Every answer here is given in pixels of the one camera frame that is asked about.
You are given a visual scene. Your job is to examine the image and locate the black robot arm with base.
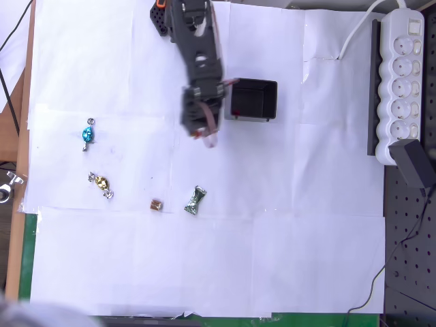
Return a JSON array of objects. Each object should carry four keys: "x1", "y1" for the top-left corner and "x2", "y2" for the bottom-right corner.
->
[{"x1": 149, "y1": 0, "x2": 226, "y2": 90}]

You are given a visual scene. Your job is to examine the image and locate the black open box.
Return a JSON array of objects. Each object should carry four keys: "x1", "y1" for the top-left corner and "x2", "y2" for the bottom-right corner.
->
[{"x1": 223, "y1": 77, "x2": 279, "y2": 123}]

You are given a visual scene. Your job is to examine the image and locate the green wrapped candy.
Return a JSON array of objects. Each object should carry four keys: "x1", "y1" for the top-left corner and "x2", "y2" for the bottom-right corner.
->
[{"x1": 183, "y1": 185, "x2": 208, "y2": 217}]

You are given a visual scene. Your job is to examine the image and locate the gold foil wrapped candy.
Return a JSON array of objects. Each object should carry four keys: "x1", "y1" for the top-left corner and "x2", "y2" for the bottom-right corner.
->
[{"x1": 87, "y1": 171, "x2": 114, "y2": 200}]

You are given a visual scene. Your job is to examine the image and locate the blue foil wrapped candy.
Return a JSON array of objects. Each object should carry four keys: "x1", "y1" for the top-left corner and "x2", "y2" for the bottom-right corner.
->
[{"x1": 80, "y1": 117, "x2": 96, "y2": 152}]

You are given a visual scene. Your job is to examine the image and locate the white paper table cover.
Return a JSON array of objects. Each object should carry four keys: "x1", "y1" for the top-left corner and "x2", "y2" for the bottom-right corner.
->
[{"x1": 22, "y1": 0, "x2": 386, "y2": 317}]

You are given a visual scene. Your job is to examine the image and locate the silver metal clamp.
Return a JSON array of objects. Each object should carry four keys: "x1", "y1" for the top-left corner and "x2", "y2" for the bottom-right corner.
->
[{"x1": 0, "y1": 171, "x2": 28, "y2": 204}]

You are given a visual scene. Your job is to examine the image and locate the black power adapter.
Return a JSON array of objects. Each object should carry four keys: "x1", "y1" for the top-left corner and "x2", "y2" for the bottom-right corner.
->
[{"x1": 388, "y1": 138, "x2": 434, "y2": 190}]

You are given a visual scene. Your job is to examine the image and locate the white power strip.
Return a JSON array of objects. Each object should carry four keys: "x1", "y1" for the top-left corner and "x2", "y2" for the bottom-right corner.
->
[{"x1": 374, "y1": 8, "x2": 426, "y2": 167}]

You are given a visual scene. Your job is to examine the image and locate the plain white sheet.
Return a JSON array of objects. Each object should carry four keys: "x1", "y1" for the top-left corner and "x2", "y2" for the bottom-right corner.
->
[{"x1": 0, "y1": 0, "x2": 35, "y2": 113}]

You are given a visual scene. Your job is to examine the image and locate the black pegboard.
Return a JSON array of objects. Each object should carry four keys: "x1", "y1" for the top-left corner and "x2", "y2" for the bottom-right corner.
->
[{"x1": 383, "y1": 6, "x2": 436, "y2": 327}]

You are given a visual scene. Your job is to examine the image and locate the blurry grey object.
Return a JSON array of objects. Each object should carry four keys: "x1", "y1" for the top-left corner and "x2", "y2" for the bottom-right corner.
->
[{"x1": 0, "y1": 292, "x2": 99, "y2": 327}]

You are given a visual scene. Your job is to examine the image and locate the thin black adapter cable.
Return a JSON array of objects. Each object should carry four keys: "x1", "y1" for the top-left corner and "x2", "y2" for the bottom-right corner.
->
[{"x1": 340, "y1": 187, "x2": 435, "y2": 327}]

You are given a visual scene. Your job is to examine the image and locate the white power strip cable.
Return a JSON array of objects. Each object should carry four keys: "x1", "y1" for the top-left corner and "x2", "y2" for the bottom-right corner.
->
[{"x1": 337, "y1": 0, "x2": 409, "y2": 61}]

